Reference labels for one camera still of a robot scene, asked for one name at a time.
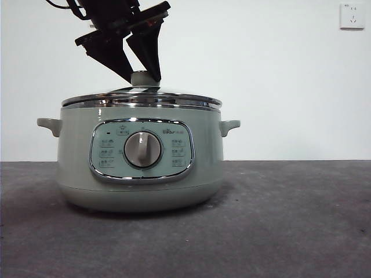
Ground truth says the glass lid with green knob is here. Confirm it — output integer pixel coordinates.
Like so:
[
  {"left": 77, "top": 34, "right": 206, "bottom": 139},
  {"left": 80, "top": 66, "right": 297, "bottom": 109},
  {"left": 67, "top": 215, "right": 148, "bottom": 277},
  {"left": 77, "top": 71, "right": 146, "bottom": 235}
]
[{"left": 61, "top": 70, "right": 223, "bottom": 112}]

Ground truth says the white wall socket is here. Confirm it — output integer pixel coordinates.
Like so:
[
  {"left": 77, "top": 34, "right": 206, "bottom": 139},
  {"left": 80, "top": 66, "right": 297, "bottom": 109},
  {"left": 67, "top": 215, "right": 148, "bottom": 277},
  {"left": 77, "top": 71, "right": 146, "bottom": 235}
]
[{"left": 340, "top": 3, "right": 366, "bottom": 30}]

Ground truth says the pale green electric pot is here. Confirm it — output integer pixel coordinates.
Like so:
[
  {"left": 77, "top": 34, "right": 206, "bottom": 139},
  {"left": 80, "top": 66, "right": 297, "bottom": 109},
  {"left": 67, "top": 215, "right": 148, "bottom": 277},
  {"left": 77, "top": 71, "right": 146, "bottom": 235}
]
[{"left": 37, "top": 100, "right": 241, "bottom": 214}]

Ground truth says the black cable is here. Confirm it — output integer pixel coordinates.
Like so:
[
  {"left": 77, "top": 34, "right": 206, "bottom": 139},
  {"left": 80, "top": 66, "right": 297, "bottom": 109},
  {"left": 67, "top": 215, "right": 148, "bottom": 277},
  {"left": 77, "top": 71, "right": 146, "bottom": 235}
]
[{"left": 46, "top": 0, "right": 88, "bottom": 21}]

